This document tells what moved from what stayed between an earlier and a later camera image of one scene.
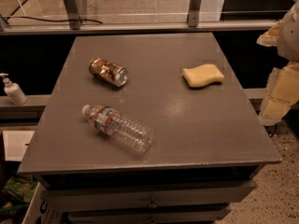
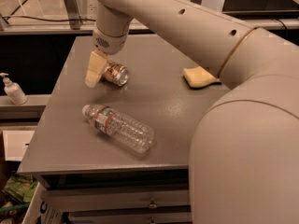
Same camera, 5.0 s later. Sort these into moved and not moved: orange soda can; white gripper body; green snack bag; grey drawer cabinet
Moved: white gripper body
Not moved: orange soda can; grey drawer cabinet; green snack bag
